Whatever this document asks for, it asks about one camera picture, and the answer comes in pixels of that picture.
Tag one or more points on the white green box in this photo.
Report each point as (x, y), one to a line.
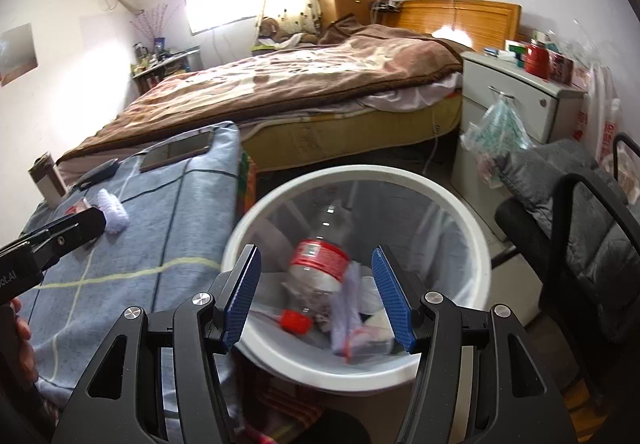
(515, 52)

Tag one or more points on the wooden headboard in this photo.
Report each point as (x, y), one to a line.
(475, 17)

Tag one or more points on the white nightstand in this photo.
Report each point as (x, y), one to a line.
(520, 89)

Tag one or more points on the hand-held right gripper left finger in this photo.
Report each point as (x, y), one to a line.
(242, 294)

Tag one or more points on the green printed plastic bag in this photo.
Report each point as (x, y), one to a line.
(495, 134)

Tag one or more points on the white power strip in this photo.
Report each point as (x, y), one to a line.
(385, 4)

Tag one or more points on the white round waste bin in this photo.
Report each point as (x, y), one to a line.
(320, 374)

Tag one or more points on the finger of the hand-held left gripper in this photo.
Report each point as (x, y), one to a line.
(70, 236)

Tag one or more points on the red box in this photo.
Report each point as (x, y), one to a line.
(562, 67)

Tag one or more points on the red bottle cap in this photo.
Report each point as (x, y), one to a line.
(295, 322)

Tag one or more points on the red jar on cabinet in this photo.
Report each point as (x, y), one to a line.
(536, 59)

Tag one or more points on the beige thermos mug brown lid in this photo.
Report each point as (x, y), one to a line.
(47, 184)

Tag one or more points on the white bag red print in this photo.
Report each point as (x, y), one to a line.
(607, 124)

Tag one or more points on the cluttered side table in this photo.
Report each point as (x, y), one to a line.
(165, 62)

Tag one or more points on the bed with brown blanket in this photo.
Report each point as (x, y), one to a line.
(275, 79)

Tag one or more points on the clear plastic bottle red label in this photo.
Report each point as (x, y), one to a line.
(320, 259)

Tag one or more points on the brown teddy bear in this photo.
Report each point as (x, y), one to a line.
(272, 29)

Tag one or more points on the blue checked tablecloth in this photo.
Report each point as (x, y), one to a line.
(150, 234)

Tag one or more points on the clear zip bag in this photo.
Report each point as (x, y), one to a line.
(345, 319)

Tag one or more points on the decorative purple branches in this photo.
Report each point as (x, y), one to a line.
(155, 22)

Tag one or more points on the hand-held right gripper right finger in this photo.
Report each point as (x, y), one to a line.
(392, 294)

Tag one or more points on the black office chair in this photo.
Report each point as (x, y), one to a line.
(520, 219)

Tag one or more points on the window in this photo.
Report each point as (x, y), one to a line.
(220, 4)

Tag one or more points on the black smartphone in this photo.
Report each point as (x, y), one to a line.
(175, 150)

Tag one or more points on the person's left hand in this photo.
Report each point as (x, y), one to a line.
(22, 349)

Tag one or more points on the bed with yellow mattress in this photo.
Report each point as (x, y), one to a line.
(350, 134)

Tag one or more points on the grey chair cushion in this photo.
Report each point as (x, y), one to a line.
(600, 244)

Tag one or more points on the dark blue glasses case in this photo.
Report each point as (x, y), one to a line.
(97, 172)

